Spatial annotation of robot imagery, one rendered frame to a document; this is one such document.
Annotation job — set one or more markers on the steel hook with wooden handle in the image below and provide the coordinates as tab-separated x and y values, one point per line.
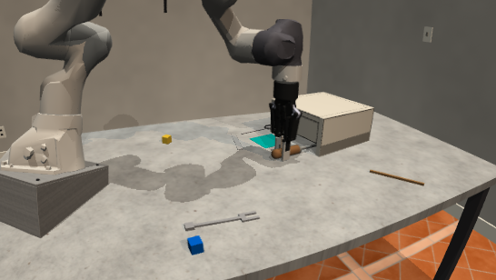
295	149

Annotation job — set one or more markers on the teal square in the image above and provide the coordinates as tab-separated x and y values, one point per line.
265	141

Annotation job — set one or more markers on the small blue cube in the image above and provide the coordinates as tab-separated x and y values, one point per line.
195	245

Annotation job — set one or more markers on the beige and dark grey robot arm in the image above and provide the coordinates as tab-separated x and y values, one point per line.
60	31

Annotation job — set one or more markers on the low beige cabinet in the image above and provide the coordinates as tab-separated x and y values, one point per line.
332	122

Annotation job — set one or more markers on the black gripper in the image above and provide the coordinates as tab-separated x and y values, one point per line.
283	118

